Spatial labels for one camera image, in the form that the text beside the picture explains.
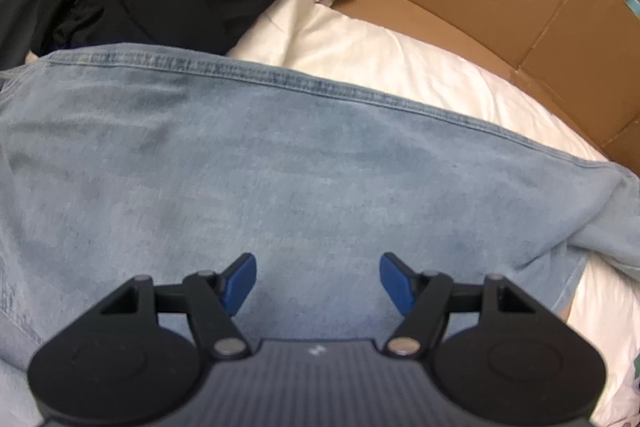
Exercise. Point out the light blue jeans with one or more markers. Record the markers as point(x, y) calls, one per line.
point(300, 167)

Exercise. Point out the cream bear print bed sheet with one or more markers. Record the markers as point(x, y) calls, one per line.
point(400, 67)

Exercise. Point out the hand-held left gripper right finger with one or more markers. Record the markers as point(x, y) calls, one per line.
point(397, 282)

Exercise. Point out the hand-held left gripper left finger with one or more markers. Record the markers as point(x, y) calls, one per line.
point(240, 282)

